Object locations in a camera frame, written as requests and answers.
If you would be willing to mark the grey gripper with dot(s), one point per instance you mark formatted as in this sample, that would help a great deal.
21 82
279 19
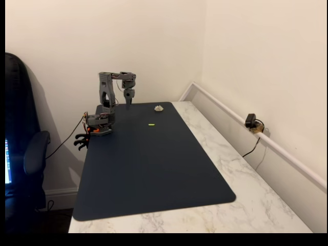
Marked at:
127 95

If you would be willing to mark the white paper object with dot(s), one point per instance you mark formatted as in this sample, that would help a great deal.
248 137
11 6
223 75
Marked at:
159 108

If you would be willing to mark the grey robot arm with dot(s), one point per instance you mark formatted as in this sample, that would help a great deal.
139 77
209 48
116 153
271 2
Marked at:
105 87

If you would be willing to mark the dark desk mat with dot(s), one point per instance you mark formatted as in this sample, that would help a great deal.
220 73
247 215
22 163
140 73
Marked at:
153 166

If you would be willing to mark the black orange table clamp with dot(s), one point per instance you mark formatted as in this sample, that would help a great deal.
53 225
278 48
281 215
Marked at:
80 138
82 146

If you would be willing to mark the black office chair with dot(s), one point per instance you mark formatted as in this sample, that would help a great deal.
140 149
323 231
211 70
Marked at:
20 102

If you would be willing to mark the white baseboard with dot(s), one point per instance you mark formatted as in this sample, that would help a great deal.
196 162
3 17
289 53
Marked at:
61 194

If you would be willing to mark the black webcam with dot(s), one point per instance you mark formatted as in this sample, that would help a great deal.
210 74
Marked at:
249 120

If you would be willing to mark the laptop screen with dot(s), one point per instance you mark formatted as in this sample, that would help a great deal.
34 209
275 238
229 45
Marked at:
7 164

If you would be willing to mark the tan webcam mount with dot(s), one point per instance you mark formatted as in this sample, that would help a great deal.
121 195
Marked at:
257 129

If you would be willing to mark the white wall rail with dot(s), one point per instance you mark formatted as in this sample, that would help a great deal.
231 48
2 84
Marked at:
282 151

